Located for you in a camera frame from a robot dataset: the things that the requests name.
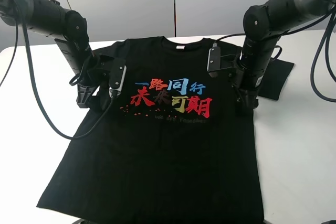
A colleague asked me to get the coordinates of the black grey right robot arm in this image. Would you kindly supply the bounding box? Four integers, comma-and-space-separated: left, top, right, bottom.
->
221, 0, 335, 114

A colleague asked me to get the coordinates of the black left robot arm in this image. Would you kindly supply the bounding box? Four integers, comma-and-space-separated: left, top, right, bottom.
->
1, 0, 122, 111

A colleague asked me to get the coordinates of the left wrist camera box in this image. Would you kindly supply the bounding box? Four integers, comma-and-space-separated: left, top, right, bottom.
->
109, 58, 127, 99

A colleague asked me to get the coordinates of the black printed t-shirt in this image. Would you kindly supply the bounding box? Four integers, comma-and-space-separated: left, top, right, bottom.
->
35, 36, 295, 224

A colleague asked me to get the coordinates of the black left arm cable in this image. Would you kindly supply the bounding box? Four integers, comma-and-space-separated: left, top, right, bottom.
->
0, 0, 119, 140

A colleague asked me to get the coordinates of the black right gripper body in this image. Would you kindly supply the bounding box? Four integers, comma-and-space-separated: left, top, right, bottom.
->
220, 54, 263, 109

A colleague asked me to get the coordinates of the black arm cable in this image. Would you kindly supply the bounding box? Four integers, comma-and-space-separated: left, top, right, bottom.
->
262, 0, 336, 102
0, 0, 119, 140

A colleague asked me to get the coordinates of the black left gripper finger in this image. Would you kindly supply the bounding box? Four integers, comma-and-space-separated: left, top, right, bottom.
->
76, 84, 95, 109

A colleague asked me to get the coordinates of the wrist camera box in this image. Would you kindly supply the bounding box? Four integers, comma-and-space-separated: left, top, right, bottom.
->
109, 58, 127, 99
207, 46, 221, 78

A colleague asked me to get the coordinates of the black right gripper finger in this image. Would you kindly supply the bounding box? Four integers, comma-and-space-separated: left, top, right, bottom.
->
235, 90, 249, 116
252, 97, 259, 109

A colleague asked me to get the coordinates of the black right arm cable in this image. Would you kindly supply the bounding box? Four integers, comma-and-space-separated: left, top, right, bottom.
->
262, 0, 336, 102

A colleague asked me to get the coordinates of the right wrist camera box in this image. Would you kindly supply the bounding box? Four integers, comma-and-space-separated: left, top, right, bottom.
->
207, 46, 221, 78

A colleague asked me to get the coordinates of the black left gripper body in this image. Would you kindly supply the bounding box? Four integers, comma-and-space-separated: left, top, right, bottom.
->
76, 54, 116, 95

